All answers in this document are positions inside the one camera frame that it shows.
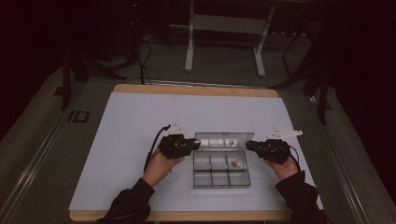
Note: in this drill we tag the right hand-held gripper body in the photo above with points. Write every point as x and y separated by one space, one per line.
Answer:
275 151

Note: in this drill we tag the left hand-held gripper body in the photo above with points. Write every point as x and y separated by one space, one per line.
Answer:
176 147

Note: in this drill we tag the clear plastic compartment box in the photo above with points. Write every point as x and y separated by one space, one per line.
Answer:
218 181

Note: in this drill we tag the person's right hand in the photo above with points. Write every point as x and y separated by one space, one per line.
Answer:
285 169

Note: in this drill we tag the person's left hand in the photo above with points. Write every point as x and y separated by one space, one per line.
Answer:
160 169

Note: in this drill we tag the wooden table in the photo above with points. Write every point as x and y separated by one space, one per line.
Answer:
193 90

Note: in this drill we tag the pale blue table mat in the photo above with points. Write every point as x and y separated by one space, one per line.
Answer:
140 109

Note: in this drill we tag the black tripod stand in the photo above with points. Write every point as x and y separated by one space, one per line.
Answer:
66 84
323 99

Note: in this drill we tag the white metal stand frame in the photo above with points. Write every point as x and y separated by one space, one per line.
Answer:
229 24

